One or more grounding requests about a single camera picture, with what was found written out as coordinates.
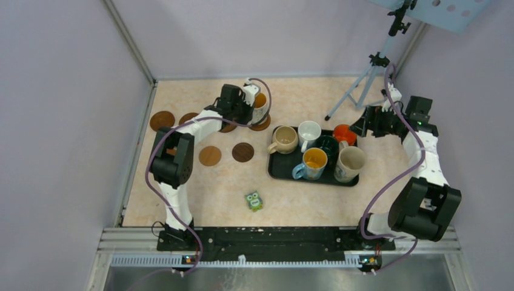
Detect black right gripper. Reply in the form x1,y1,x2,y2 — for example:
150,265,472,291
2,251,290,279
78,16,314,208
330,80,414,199
348,105,406,138

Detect white mug yellow inside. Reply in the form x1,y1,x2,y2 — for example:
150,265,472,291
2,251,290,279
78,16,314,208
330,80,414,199
251,93,268,124

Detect blue mug yellow inside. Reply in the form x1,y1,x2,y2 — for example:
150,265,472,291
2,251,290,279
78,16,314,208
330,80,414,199
292,147,328,181

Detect black serving tray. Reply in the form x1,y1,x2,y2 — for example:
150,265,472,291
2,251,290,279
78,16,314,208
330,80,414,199
267,127,361,188

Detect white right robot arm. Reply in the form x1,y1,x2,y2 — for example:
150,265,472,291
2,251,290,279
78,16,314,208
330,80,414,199
350,82,462,250

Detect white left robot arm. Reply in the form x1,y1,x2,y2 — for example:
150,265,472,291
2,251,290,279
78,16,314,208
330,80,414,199
145,78,261,251

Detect dark brown coaster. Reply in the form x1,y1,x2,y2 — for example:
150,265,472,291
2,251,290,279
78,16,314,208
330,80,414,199
232,142,255,162

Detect light wooden coaster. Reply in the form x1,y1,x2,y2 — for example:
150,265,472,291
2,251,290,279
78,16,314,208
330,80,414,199
199,145,222,167

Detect black mug orange inside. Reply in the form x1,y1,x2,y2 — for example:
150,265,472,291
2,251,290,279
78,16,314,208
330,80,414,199
332,124,357,146

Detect tall cream patterned mug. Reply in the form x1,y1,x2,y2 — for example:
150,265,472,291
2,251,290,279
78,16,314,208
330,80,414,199
334,141,367,182

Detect dark green mug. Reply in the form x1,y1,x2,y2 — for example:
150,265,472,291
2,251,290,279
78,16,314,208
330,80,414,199
315,135,339,166

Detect beige round mug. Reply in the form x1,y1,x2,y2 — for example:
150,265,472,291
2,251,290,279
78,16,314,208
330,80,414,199
267,126,298,155

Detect plain white mug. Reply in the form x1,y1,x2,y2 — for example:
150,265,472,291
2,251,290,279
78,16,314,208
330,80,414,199
297,121,321,153

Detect green owl figure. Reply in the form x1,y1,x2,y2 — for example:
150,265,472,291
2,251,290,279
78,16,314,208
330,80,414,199
245,191,264,212

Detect light blue perforated panel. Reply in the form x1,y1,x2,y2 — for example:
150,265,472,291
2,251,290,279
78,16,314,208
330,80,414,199
370,0,492,34

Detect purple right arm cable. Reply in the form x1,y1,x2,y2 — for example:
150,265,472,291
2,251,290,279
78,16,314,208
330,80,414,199
359,64,427,276

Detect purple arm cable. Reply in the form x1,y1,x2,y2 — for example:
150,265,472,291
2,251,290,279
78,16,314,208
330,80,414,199
144,77,273,278
359,64,427,276

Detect blue camera tripod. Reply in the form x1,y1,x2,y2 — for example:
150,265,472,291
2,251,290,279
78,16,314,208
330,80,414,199
324,0,417,121

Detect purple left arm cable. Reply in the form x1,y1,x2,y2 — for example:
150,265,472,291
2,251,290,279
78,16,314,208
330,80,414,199
144,77,273,278

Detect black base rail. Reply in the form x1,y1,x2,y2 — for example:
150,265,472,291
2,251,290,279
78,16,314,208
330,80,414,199
157,227,396,263

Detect white cable duct strip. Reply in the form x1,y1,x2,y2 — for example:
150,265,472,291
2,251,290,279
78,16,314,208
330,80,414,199
110,254,362,269

